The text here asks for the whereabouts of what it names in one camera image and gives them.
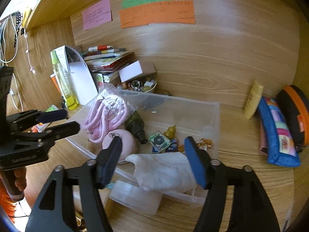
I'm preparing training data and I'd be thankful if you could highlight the pink rope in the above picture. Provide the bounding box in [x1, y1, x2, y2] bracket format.
[82, 83, 137, 144]

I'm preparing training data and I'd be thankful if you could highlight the white cloth pouch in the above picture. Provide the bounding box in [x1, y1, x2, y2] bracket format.
[126, 152, 196, 193]

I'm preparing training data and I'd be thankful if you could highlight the gourd charm with orange cord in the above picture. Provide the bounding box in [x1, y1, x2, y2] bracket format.
[163, 125, 213, 152]

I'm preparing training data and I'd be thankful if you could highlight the person's hand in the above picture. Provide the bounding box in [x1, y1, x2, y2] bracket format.
[14, 167, 27, 191]

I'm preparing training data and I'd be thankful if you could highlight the glue bottle green orange label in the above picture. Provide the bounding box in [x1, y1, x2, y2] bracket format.
[31, 104, 60, 134]

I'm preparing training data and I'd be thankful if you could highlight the yellow spray bottle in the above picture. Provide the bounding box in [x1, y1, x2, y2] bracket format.
[50, 50, 78, 111]

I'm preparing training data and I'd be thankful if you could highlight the white round plastic container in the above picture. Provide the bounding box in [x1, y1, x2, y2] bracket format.
[110, 180, 163, 215]

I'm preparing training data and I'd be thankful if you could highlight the orange tube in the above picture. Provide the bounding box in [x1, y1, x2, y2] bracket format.
[50, 73, 61, 94]

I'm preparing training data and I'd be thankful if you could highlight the pink round case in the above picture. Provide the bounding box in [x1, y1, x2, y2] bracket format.
[102, 129, 137, 164]

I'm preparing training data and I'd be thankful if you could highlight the white paper sheet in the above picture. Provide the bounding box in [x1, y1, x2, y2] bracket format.
[55, 46, 97, 105]

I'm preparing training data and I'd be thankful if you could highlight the dark green glass bottle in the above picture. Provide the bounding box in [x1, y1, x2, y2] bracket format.
[125, 111, 148, 145]

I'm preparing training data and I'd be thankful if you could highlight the blue patchwork pencil pouch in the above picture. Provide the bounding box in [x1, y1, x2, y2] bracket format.
[258, 96, 301, 168]

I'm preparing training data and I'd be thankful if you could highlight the green patterned small box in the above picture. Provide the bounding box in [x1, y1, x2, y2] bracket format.
[149, 131, 171, 153]

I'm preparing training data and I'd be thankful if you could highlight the clear plastic storage bin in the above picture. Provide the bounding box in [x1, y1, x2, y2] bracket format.
[66, 90, 220, 207]

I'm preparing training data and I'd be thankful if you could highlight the stack of books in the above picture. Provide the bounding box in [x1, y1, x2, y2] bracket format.
[83, 48, 134, 86]

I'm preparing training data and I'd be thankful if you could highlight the small blue staples box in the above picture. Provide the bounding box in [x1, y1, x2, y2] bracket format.
[152, 139, 179, 154]

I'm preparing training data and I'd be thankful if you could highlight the red white marker pen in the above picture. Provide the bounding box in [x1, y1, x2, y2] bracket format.
[88, 45, 113, 52]

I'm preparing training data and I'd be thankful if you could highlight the bowl of trinkets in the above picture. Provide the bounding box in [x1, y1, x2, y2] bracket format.
[116, 77, 157, 93]

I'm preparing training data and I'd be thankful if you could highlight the small white cardboard box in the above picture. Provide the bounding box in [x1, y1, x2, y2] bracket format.
[118, 60, 156, 82]

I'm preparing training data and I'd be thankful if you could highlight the black orange zipper case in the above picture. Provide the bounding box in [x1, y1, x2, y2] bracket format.
[276, 85, 309, 153]

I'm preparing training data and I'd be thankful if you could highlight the cream lotion tube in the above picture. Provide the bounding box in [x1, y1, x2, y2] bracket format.
[243, 80, 264, 120]

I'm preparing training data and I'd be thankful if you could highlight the pink sticky note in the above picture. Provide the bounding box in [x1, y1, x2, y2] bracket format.
[82, 0, 112, 30]

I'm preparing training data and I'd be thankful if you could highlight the orange sticky note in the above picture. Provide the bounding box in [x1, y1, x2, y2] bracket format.
[119, 0, 195, 29]

